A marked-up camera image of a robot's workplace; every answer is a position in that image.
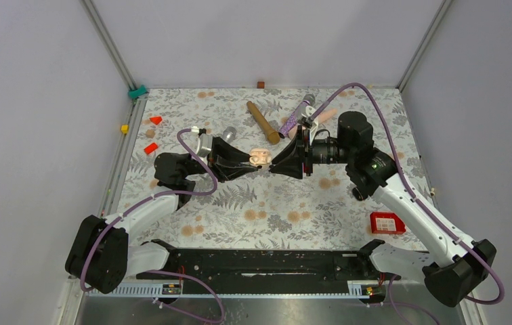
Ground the pink microphone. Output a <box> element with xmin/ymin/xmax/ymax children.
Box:
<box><xmin>316</xmin><ymin>108</ymin><xmax>338</xmax><ymax>125</ymax></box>

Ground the beige charging case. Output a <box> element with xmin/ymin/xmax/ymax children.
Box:
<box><xmin>249</xmin><ymin>148</ymin><xmax>272</xmax><ymax>167</ymax></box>

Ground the teal corner clip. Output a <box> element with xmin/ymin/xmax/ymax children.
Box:
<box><xmin>127</xmin><ymin>85</ymin><xmax>148</xmax><ymax>100</ymax></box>

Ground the purple cable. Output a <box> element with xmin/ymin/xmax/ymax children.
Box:
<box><xmin>307</xmin><ymin>83</ymin><xmax>506</xmax><ymax>306</ymax></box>
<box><xmin>148</xmin><ymin>270</ymin><xmax>226</xmax><ymax>324</ymax></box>
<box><xmin>79</xmin><ymin>127</ymin><xmax>219</xmax><ymax>293</ymax></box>

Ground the red box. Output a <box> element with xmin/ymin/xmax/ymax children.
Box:
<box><xmin>370</xmin><ymin>211</ymin><xmax>406</xmax><ymax>235</ymax></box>

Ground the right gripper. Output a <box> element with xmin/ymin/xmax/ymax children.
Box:
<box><xmin>271</xmin><ymin>125</ymin><xmax>354</xmax><ymax>180</ymax></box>

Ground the beige small block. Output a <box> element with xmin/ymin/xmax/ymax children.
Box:
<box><xmin>145</xmin><ymin>129</ymin><xmax>155</xmax><ymax>139</ymax></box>

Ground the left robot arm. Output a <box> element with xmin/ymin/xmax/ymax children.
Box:
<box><xmin>65</xmin><ymin>135</ymin><xmax>272</xmax><ymax>293</ymax></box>

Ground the bottom purple cable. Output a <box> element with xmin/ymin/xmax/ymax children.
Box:
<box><xmin>148</xmin><ymin>270</ymin><xmax>226</xmax><ymax>324</ymax></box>

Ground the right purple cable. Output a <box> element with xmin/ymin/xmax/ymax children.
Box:
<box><xmin>307</xmin><ymin>83</ymin><xmax>506</xmax><ymax>306</ymax></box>

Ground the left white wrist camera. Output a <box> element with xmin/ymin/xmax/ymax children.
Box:
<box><xmin>191</xmin><ymin>126</ymin><xmax>213</xmax><ymax>158</ymax></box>

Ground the gold microphone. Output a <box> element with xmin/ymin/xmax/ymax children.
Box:
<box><xmin>247</xmin><ymin>101</ymin><xmax>281</xmax><ymax>145</ymax></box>

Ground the silver microphone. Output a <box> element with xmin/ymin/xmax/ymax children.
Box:
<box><xmin>221</xmin><ymin>127</ymin><xmax>237</xmax><ymax>143</ymax></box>

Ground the floral table mat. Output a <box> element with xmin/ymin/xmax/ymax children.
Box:
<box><xmin>118</xmin><ymin>87</ymin><xmax>430</xmax><ymax>251</ymax></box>

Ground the red triangle block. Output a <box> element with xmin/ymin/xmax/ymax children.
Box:
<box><xmin>149</xmin><ymin>116</ymin><xmax>163</xmax><ymax>125</ymax></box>

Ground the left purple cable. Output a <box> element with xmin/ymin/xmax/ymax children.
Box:
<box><xmin>79</xmin><ymin>127</ymin><xmax>219</xmax><ymax>293</ymax></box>

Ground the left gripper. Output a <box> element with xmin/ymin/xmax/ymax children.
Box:
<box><xmin>185</xmin><ymin>137</ymin><xmax>259</xmax><ymax>183</ymax></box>

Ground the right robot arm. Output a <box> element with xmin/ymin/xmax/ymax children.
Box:
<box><xmin>270</xmin><ymin>112</ymin><xmax>496</xmax><ymax>307</ymax></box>

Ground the purple glitter microphone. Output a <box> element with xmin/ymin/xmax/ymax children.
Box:
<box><xmin>278</xmin><ymin>93</ymin><xmax>316</xmax><ymax>139</ymax></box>

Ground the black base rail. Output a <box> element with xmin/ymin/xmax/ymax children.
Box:
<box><xmin>155</xmin><ymin>240</ymin><xmax>392</xmax><ymax>295</ymax></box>

